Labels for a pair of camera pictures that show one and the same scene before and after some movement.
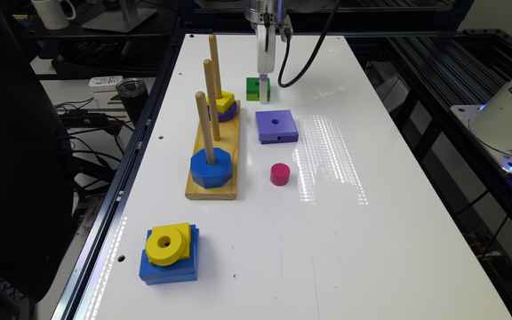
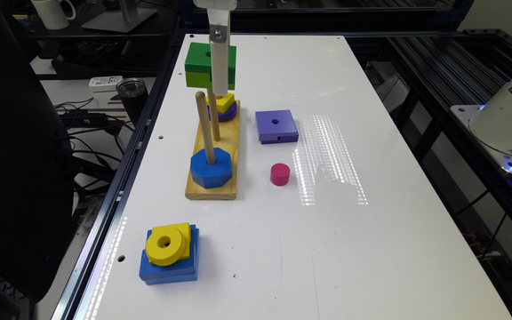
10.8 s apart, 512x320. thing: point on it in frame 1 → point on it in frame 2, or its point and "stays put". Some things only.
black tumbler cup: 133,92 stays put
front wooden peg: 209,149 stays put
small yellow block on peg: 223,103 stays put
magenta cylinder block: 280,174 stays put
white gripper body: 266,60 → 228,4
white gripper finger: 263,88 → 218,19
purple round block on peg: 228,115 stays put
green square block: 253,89 → 198,66
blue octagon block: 215,175 stays put
